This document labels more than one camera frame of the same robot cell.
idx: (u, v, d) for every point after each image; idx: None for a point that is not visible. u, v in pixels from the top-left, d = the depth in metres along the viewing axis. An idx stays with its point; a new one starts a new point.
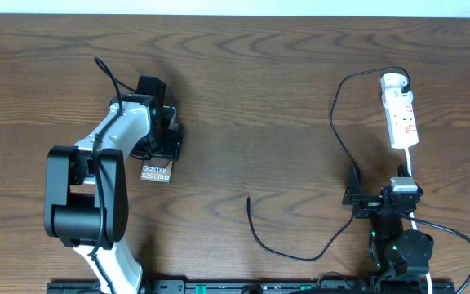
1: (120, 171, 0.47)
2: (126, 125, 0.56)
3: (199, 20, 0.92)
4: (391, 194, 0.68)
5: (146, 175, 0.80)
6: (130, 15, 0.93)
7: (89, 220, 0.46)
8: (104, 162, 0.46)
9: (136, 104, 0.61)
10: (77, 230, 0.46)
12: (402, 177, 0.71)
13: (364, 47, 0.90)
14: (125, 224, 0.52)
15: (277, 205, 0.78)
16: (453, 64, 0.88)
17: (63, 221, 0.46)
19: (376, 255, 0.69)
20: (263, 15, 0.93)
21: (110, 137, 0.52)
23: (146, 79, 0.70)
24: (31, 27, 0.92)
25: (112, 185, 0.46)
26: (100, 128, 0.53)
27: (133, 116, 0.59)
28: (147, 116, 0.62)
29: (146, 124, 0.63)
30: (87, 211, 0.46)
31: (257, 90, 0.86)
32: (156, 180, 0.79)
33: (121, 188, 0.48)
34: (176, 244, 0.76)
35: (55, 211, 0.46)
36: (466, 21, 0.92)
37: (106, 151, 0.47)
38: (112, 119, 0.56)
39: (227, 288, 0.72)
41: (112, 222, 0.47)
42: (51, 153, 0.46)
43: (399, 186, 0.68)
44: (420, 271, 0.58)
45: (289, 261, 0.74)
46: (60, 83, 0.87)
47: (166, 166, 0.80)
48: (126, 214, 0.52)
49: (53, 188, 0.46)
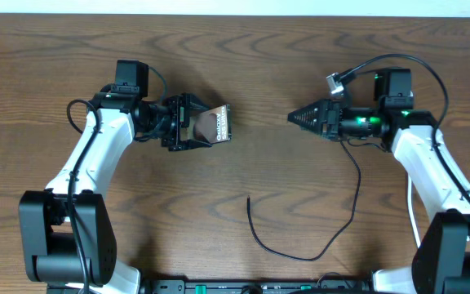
1: (99, 216, 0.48)
2: (104, 147, 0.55)
3: (199, 20, 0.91)
4: (338, 82, 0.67)
5: (224, 132, 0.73)
6: (130, 15, 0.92)
7: (73, 266, 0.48)
8: (80, 211, 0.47)
9: (116, 113, 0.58)
10: (63, 275, 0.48)
12: (329, 77, 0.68)
13: (364, 47, 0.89)
14: (114, 262, 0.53)
15: (277, 206, 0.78)
16: (452, 64, 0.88)
17: (46, 267, 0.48)
19: (374, 123, 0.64)
20: (263, 15, 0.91)
21: (86, 171, 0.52)
23: (124, 65, 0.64)
24: (30, 26, 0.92)
25: (90, 232, 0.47)
26: (77, 157, 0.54)
27: (113, 131, 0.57)
28: (129, 123, 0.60)
29: (130, 130, 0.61)
30: (70, 257, 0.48)
31: (257, 89, 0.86)
32: (226, 125, 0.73)
33: (104, 233, 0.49)
34: (176, 244, 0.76)
35: (40, 256, 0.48)
36: (468, 20, 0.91)
37: (82, 198, 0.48)
38: (88, 142, 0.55)
39: (226, 288, 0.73)
41: (96, 266, 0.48)
42: (24, 202, 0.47)
43: (336, 73, 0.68)
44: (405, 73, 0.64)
45: (289, 261, 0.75)
46: (60, 83, 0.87)
47: (221, 115, 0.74)
48: (113, 251, 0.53)
49: (32, 234, 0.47)
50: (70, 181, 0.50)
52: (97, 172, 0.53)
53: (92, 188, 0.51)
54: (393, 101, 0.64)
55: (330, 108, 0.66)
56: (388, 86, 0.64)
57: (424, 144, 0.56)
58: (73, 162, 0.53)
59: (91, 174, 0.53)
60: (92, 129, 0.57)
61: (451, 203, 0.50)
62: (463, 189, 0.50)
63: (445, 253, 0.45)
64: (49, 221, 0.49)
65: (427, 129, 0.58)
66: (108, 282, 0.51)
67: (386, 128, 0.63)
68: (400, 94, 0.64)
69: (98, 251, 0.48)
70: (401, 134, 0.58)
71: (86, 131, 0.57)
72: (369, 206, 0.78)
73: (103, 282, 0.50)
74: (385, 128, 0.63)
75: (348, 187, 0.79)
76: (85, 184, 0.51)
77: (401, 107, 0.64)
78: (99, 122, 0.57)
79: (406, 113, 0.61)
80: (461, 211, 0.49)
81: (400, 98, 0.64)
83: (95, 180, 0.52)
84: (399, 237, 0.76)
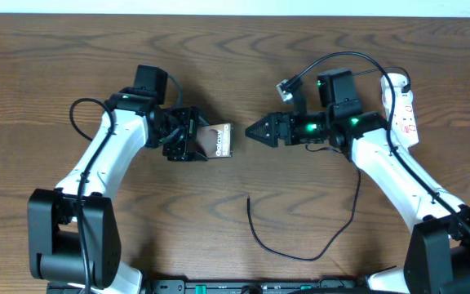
1: (106, 220, 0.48)
2: (117, 150, 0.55)
3: (199, 20, 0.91)
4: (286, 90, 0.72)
5: (223, 150, 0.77)
6: (130, 15, 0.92)
7: (77, 268, 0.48)
8: (88, 214, 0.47)
9: (130, 115, 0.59)
10: (67, 275, 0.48)
12: (278, 86, 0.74)
13: (364, 47, 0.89)
14: (117, 266, 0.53)
15: (277, 206, 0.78)
16: (452, 64, 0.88)
17: (50, 266, 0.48)
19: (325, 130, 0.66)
20: (263, 15, 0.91)
21: (98, 172, 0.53)
23: (144, 71, 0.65)
24: (30, 26, 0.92)
25: (97, 235, 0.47)
26: (90, 158, 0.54)
27: (126, 134, 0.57)
28: (143, 126, 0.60)
29: (144, 133, 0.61)
30: (75, 257, 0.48)
31: (257, 90, 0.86)
32: (227, 144, 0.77)
33: (109, 237, 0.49)
34: (176, 244, 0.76)
35: (44, 256, 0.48)
36: (467, 21, 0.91)
37: (92, 200, 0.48)
38: (102, 144, 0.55)
39: (226, 288, 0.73)
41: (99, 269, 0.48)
42: (33, 200, 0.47)
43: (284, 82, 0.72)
44: (346, 74, 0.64)
45: (289, 261, 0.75)
46: (60, 83, 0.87)
47: (223, 133, 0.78)
48: (117, 256, 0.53)
49: (37, 233, 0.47)
50: (80, 182, 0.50)
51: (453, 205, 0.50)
52: (108, 175, 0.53)
53: (102, 191, 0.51)
54: (343, 108, 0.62)
55: (280, 119, 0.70)
56: (333, 93, 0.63)
57: (383, 150, 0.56)
58: (84, 163, 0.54)
59: (102, 176, 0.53)
60: (107, 130, 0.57)
61: (425, 210, 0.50)
62: (432, 193, 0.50)
63: (441, 257, 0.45)
64: (56, 221, 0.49)
65: (381, 133, 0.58)
66: (109, 286, 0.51)
67: (341, 140, 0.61)
68: (346, 100, 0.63)
69: (102, 254, 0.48)
70: (357, 144, 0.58)
71: (101, 131, 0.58)
72: (369, 206, 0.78)
73: (105, 285, 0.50)
74: (340, 139, 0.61)
75: (348, 187, 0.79)
76: (95, 186, 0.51)
77: (351, 112, 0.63)
78: (114, 124, 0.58)
79: (356, 119, 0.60)
80: (436, 216, 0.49)
81: (348, 103, 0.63)
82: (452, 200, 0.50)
83: (104, 184, 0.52)
84: (399, 237, 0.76)
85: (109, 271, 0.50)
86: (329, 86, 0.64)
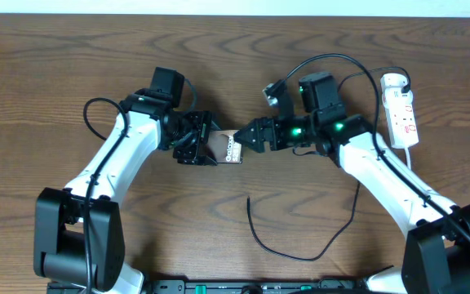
1: (113, 224, 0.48)
2: (129, 153, 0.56)
3: (199, 20, 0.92)
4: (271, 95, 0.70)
5: (234, 155, 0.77)
6: (130, 15, 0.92)
7: (79, 269, 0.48)
8: (94, 217, 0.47)
9: (145, 118, 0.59)
10: (68, 277, 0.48)
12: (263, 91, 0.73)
13: (364, 47, 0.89)
14: (120, 270, 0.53)
15: (277, 206, 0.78)
16: (452, 64, 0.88)
17: (54, 265, 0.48)
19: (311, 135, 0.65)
20: (263, 15, 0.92)
21: (108, 175, 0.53)
23: (161, 73, 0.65)
24: (30, 26, 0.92)
25: (102, 239, 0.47)
26: (101, 159, 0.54)
27: (139, 138, 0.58)
28: (157, 131, 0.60)
29: (156, 138, 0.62)
30: (78, 259, 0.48)
31: (257, 89, 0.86)
32: (237, 149, 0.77)
33: (114, 242, 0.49)
34: (176, 244, 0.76)
35: (48, 254, 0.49)
36: (467, 21, 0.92)
37: (99, 204, 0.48)
38: (115, 145, 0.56)
39: (226, 288, 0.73)
41: (102, 273, 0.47)
42: (42, 198, 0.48)
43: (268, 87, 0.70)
44: (328, 79, 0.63)
45: (289, 261, 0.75)
46: (60, 83, 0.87)
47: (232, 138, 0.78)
48: (120, 260, 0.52)
49: (43, 231, 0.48)
50: (89, 184, 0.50)
51: (445, 207, 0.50)
52: (117, 178, 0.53)
53: (111, 195, 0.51)
54: (327, 114, 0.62)
55: (264, 125, 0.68)
56: (317, 99, 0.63)
57: (370, 155, 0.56)
58: (95, 165, 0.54)
59: (112, 180, 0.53)
60: (121, 131, 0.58)
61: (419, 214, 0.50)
62: (423, 196, 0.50)
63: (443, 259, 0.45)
64: (63, 220, 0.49)
65: (366, 137, 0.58)
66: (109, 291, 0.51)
67: (328, 145, 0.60)
68: (330, 104, 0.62)
69: (105, 258, 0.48)
70: (343, 150, 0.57)
71: (115, 132, 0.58)
72: (368, 206, 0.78)
73: (106, 289, 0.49)
74: (327, 145, 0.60)
75: (347, 187, 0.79)
76: (104, 189, 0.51)
77: (334, 117, 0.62)
78: (128, 126, 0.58)
79: (341, 125, 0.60)
80: (429, 220, 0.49)
81: (332, 109, 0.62)
82: (444, 202, 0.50)
83: (114, 187, 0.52)
84: (399, 236, 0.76)
85: (111, 276, 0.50)
86: (312, 93, 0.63)
